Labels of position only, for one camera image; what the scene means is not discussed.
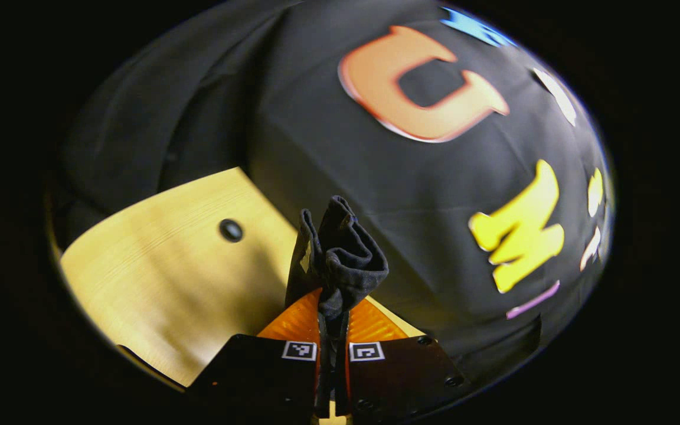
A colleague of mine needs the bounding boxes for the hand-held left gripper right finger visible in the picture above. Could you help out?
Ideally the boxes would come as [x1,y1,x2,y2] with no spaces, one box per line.
[343,295,472,423]

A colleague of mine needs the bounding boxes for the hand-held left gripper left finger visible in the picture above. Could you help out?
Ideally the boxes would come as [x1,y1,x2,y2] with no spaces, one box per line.
[187,288,324,425]

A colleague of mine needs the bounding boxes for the black jeans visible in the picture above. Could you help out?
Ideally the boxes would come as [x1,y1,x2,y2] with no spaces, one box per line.
[285,195,390,417]

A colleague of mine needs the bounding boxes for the black table grommet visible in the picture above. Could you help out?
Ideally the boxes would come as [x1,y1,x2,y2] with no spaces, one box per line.
[218,218,245,244]

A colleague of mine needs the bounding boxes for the black backdrop cloth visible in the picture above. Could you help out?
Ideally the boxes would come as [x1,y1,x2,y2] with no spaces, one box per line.
[51,0,616,385]

